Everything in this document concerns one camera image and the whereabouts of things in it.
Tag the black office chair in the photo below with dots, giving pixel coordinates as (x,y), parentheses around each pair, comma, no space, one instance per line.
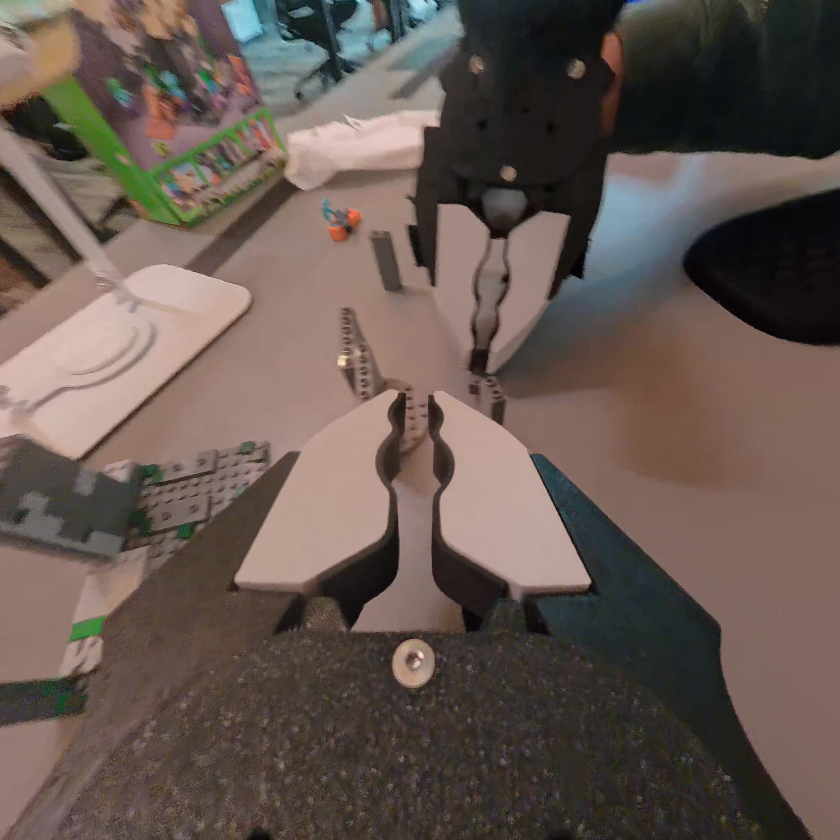
(321,33)

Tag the grey desk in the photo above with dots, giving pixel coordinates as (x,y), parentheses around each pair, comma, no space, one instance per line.
(656,525)

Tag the person's right hand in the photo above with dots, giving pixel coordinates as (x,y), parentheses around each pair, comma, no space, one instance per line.
(612,79)

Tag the white paper bag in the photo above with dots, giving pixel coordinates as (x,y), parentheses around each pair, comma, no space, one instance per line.
(354,148)

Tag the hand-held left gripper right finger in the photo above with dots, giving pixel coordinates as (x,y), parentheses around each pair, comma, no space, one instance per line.
(512,518)

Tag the orange teal brick figure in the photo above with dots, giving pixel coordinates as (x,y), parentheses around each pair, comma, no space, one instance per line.
(338,226)

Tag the grey brick baseplate build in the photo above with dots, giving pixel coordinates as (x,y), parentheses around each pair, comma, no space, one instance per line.
(72,505)

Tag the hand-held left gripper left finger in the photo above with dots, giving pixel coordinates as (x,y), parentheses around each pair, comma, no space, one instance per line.
(321,518)

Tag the green printed toy box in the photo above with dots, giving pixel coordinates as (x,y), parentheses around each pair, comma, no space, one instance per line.
(164,111)

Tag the narrow dark grey brick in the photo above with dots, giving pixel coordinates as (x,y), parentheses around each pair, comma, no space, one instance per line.
(489,397)

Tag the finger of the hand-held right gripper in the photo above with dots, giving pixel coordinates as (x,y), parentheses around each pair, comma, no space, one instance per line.
(535,262)
(456,262)

